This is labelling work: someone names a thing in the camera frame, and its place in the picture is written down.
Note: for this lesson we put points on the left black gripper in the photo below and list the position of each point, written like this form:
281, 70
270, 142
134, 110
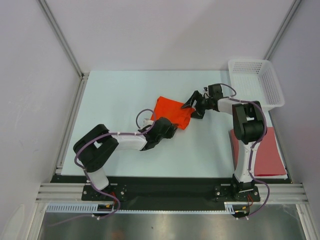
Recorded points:
170, 130

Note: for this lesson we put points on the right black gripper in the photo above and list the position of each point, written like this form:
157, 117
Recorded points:
199, 113

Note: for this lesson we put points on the orange t shirt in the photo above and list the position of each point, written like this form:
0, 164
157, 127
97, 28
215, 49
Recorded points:
173, 111

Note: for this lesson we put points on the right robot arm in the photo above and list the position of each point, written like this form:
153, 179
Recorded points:
249, 126

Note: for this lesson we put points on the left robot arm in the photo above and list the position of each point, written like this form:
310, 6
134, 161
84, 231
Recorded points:
97, 146

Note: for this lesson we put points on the white plastic basket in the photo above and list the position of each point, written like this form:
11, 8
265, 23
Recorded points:
256, 80

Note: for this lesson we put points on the folded pink t shirt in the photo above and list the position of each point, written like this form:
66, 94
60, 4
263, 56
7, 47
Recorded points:
269, 163

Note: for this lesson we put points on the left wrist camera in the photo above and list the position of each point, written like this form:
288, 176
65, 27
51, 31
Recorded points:
147, 123

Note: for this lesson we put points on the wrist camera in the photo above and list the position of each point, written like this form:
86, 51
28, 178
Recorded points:
147, 123
214, 91

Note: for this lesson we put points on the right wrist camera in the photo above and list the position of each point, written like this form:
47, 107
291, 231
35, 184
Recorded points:
214, 91

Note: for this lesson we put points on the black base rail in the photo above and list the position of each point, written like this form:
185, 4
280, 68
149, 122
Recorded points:
134, 191

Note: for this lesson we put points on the white cable duct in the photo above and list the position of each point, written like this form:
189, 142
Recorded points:
193, 207

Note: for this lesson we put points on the aluminium frame bar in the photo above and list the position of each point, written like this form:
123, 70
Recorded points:
72, 193

